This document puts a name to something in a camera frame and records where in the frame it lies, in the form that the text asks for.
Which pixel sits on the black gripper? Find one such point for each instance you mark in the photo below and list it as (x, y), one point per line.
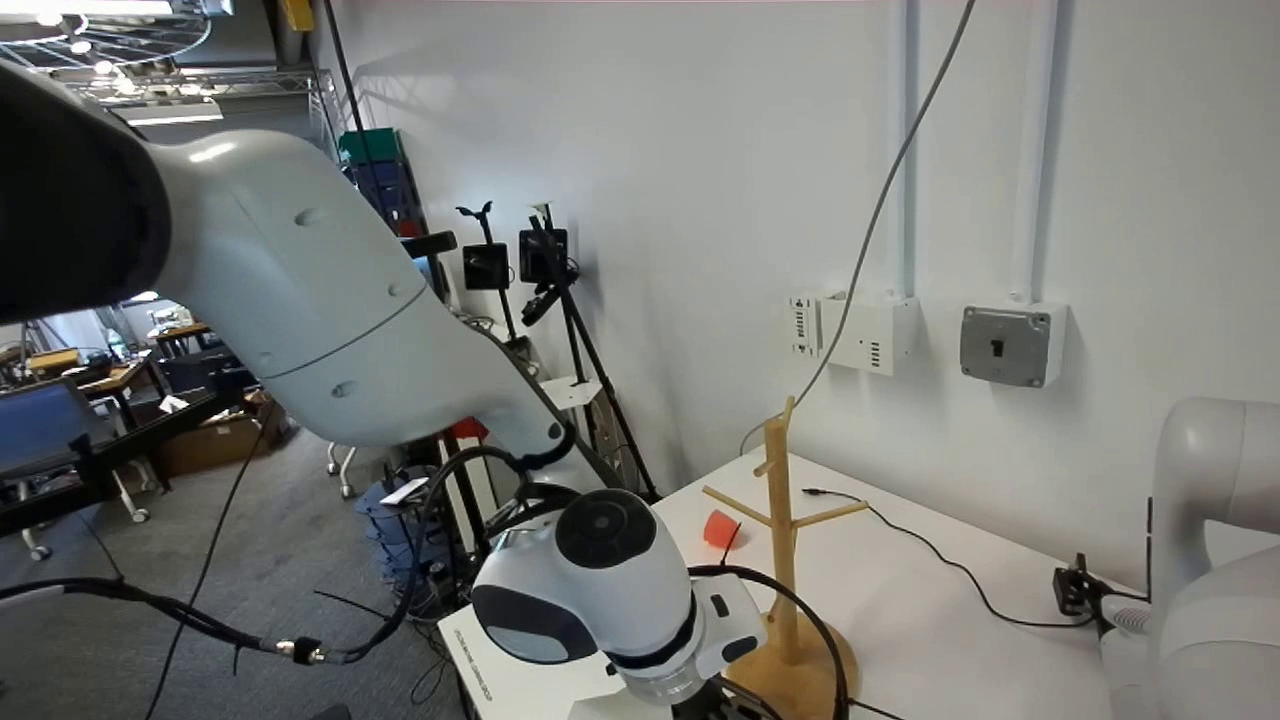
(741, 701)

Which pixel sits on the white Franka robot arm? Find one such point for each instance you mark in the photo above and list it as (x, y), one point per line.
(307, 292)

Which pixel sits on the white idle robot arm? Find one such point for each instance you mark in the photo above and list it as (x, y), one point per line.
(1213, 625)

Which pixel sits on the orange plastic cup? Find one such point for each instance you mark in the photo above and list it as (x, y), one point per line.
(722, 530)

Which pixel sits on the wooden mug tree stand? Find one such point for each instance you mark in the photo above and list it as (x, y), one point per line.
(782, 532)

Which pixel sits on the small white shelf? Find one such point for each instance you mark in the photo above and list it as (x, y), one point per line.
(568, 395)

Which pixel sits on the black plug connector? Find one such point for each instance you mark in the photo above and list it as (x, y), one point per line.
(1079, 589)

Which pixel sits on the cardboard box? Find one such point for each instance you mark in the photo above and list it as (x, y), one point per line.
(223, 440)

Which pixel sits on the blue storage crate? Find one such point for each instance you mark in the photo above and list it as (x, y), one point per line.
(391, 203)

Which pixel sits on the green storage crate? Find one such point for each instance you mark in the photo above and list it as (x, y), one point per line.
(369, 146)

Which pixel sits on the black workbench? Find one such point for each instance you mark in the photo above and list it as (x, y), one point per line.
(123, 446)

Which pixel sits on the white labelled wall box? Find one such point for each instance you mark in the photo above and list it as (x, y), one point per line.
(806, 324)

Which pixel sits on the white wall junction box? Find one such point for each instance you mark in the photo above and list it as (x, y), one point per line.
(875, 332)

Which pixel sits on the grey wall junction box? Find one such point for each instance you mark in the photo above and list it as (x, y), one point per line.
(1008, 346)

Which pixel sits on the black camera on tripod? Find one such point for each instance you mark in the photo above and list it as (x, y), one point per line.
(545, 255)
(485, 266)

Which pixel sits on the white wall conduit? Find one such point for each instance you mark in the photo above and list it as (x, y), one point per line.
(1055, 132)
(908, 132)

